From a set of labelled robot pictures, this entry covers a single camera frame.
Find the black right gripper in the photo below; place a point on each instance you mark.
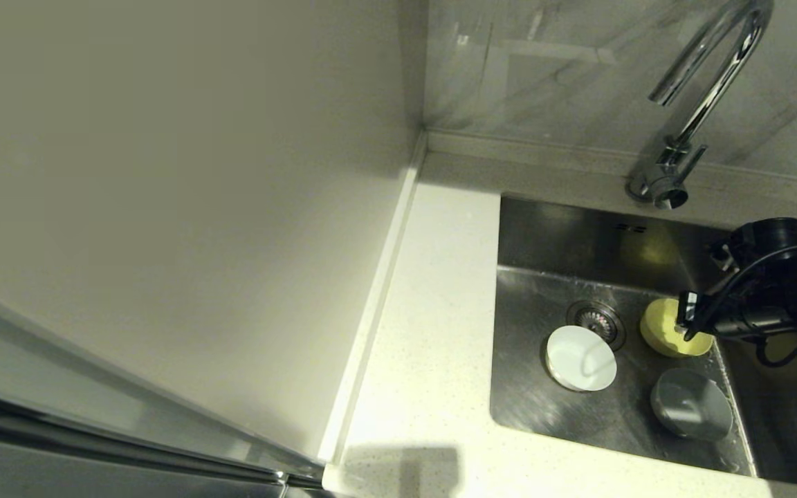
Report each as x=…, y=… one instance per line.
x=758, y=311

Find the yellow bowl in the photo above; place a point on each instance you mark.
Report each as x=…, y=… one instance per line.
x=661, y=332

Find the pale blue bowl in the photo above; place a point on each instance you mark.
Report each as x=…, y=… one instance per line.
x=692, y=408

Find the white bowl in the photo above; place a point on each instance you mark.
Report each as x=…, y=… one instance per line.
x=582, y=360

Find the chrome gooseneck faucet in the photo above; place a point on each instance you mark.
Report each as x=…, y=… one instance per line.
x=706, y=90

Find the stainless steel sink basin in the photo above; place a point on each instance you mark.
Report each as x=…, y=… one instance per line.
x=530, y=235

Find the round metal drain strainer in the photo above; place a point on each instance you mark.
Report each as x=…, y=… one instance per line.
x=596, y=315

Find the white cabinet side panel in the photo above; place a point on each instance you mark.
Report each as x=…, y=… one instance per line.
x=163, y=173

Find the stainless steel appliance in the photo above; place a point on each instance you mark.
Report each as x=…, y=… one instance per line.
x=59, y=470

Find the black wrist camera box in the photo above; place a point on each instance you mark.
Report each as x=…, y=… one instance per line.
x=768, y=238

